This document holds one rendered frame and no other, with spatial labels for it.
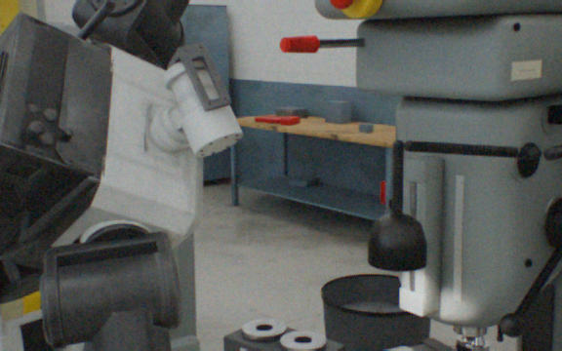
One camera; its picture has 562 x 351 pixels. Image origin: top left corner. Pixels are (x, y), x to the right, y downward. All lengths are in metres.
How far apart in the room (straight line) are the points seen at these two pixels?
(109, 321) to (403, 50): 0.49
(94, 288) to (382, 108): 6.15
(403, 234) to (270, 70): 7.26
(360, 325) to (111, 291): 2.24
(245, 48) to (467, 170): 7.54
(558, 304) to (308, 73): 6.30
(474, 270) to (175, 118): 0.44
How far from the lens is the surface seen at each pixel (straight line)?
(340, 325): 3.11
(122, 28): 1.07
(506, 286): 1.04
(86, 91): 0.98
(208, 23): 8.38
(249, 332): 1.53
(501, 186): 1.00
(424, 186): 0.99
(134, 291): 0.88
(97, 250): 0.94
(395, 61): 1.01
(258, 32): 8.28
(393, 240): 0.90
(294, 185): 7.35
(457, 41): 0.95
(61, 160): 0.91
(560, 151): 0.88
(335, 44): 1.01
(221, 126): 0.92
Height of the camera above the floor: 1.72
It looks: 11 degrees down
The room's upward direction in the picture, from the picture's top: 1 degrees counter-clockwise
